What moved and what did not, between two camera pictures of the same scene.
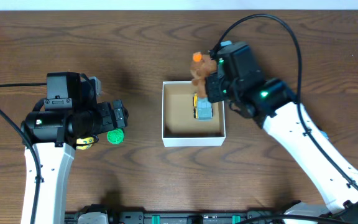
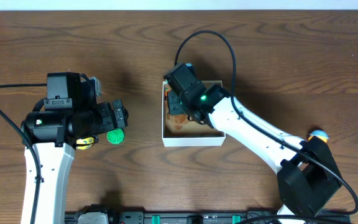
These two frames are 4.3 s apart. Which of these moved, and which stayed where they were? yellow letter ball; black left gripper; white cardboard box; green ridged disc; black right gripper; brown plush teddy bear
Moved: black right gripper; brown plush teddy bear
Stayed: yellow letter ball; white cardboard box; black left gripper; green ridged disc
